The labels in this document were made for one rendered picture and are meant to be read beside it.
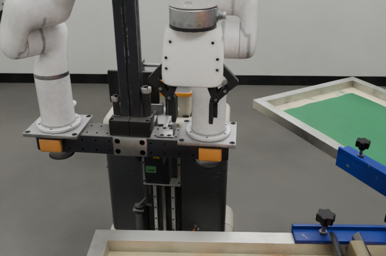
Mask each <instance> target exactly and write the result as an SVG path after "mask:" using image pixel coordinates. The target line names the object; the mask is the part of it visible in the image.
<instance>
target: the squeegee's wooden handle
mask: <svg viewBox="0 0 386 256"><path fill-rule="evenodd" d="M346 256H369V254H368V252H367V249H366V247H365V245H364V243H363V241H350V242H349V246H348V252H347V255H346Z"/></svg>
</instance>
